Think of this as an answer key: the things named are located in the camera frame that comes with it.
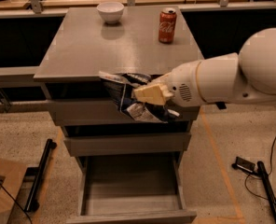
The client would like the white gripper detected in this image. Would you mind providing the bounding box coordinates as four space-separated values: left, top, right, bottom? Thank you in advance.
133 60 207 108

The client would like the blue chip bag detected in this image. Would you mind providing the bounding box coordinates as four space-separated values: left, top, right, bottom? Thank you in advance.
99 71 180 123

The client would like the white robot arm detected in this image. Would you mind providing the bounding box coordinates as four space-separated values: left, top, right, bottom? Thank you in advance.
133 28 276 107

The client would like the grey middle drawer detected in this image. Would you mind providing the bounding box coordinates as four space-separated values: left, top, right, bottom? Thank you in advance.
64 132 191 157

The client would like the grey drawer cabinet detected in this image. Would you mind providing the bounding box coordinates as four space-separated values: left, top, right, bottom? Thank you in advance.
34 6 202 167

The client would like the grey open bottom drawer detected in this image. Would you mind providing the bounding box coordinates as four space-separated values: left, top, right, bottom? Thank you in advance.
66 153 197 224

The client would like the grey top drawer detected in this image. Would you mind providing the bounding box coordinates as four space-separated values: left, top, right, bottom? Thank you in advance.
45 93 203 127

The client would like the red cola can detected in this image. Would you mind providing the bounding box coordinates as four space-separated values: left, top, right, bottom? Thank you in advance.
159 7 177 43

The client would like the white ceramic bowl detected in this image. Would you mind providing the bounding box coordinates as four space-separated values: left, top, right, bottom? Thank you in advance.
97 2 124 24

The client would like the small black floor device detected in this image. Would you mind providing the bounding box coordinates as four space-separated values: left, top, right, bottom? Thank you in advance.
232 157 255 174

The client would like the black bar stand right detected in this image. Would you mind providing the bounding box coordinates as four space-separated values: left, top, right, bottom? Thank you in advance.
257 161 276 223

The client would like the black bar stand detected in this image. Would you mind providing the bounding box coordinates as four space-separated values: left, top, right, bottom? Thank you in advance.
257 161 276 223
24 139 57 212

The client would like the grey metal railing beam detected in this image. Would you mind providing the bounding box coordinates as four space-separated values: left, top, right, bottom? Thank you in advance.
0 66 40 88

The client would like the black bar stand left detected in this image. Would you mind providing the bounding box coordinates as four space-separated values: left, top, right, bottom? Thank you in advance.
24 139 57 212

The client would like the brown cardboard box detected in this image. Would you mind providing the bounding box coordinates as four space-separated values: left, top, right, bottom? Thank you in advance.
0 158 26 224

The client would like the black cable on box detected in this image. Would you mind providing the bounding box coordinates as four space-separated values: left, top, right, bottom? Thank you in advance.
0 175 34 224

